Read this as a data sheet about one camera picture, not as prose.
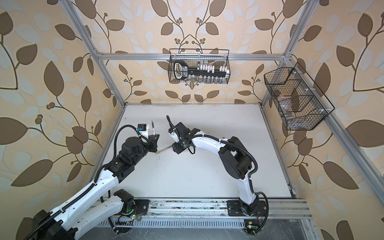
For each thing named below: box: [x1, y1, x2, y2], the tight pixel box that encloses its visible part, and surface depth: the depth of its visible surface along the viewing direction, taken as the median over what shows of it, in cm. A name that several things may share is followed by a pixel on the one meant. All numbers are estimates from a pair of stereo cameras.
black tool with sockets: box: [173, 60, 230, 80], surface depth 84 cm
